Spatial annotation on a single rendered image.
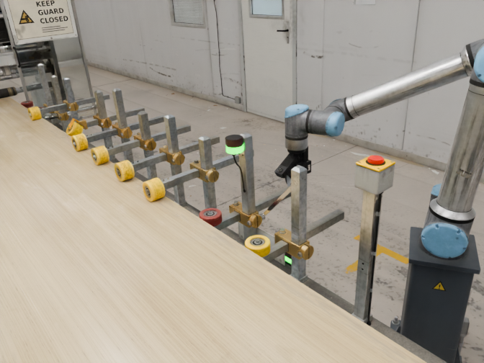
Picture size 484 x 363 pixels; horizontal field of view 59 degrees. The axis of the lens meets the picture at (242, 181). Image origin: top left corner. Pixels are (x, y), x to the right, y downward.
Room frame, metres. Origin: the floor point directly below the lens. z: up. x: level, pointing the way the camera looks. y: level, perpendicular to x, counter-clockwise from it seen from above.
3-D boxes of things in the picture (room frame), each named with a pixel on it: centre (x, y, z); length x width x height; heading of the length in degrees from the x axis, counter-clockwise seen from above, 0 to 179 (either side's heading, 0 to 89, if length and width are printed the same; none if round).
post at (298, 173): (1.19, -0.17, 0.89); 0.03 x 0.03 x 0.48; 38
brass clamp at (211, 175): (1.60, 0.15, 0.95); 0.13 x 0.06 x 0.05; 38
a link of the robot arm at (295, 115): (1.59, -0.23, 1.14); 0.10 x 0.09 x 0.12; 61
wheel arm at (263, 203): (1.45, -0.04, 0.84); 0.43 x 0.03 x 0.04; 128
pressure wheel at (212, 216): (1.32, 0.12, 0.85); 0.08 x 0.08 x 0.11
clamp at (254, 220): (1.40, 0.00, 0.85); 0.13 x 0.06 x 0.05; 38
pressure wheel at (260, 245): (1.13, -0.04, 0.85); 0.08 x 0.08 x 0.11
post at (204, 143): (1.58, 0.14, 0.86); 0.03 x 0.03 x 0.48; 38
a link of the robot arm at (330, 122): (1.55, -0.33, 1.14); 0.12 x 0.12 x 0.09; 61
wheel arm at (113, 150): (2.01, 0.46, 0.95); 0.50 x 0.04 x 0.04; 128
